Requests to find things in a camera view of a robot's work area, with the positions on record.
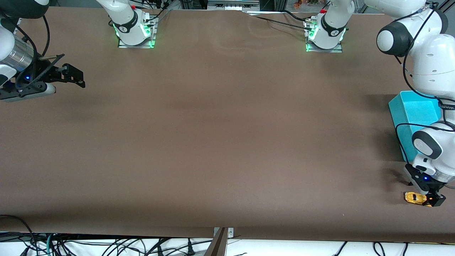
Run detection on yellow toy beetle car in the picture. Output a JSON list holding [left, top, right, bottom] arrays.
[[404, 192, 429, 206]]

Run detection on cyan plastic bin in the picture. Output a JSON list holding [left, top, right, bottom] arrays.
[[388, 90, 443, 162]]

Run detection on grey background equipment box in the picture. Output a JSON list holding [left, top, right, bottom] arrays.
[[207, 0, 261, 11]]

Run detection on dark slanted bar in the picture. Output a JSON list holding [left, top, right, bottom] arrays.
[[204, 228, 228, 256]]

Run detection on colourful background items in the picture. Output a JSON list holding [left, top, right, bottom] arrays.
[[293, 0, 320, 9]]

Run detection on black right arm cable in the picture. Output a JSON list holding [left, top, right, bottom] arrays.
[[11, 14, 51, 86]]

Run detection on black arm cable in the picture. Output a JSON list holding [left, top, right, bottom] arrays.
[[11, 14, 51, 86], [395, 2, 455, 162]]

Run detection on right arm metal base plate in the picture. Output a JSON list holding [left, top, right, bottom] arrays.
[[117, 16, 157, 49]]

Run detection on black right base cable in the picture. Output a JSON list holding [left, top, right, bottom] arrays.
[[141, 0, 172, 27]]

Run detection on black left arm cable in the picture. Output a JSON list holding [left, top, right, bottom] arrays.
[[395, 2, 455, 162]]

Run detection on black looped floor cable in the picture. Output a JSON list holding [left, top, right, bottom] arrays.
[[0, 214, 35, 256]]

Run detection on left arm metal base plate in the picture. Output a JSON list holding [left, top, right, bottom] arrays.
[[305, 18, 344, 53]]

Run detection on short black table cable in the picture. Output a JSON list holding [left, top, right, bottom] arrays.
[[281, 10, 310, 22]]

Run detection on long black table cable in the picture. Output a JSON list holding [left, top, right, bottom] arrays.
[[248, 14, 314, 32]]

